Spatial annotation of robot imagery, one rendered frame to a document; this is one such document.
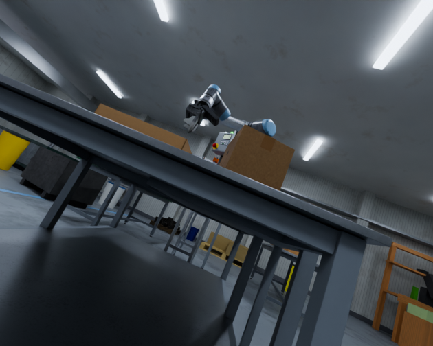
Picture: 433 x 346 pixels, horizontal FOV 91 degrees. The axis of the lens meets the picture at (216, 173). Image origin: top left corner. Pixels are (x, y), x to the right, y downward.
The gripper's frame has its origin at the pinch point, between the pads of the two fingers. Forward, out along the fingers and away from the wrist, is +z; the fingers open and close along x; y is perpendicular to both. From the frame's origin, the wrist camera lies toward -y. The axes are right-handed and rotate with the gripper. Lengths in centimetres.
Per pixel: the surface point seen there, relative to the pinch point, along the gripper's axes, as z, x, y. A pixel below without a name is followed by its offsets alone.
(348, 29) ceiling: -272, -25, -84
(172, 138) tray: 32.5, 32.0, -9.2
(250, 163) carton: 10.9, 8.2, -31.4
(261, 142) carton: 1.1, 11.6, -32.1
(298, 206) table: 37, 33, -44
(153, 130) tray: 32.5, 32.0, -3.8
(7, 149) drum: -43, -311, 410
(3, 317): 86, -7, 17
